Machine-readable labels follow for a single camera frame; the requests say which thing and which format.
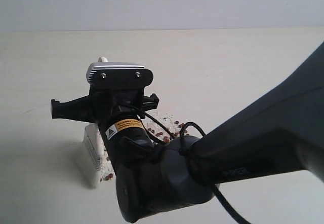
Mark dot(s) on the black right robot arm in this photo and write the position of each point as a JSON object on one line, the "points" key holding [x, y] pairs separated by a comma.
{"points": [[280, 132]]}

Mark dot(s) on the brown beans and rice pile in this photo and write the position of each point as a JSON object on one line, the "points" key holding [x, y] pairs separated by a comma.
{"points": [[168, 120]]}

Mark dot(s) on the white paint brush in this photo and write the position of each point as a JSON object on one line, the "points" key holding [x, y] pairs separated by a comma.
{"points": [[92, 158]]}

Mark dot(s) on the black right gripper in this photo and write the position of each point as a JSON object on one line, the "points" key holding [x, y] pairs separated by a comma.
{"points": [[105, 107]]}

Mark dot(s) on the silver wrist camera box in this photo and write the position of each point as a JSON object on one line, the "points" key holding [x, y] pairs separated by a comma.
{"points": [[118, 76]]}

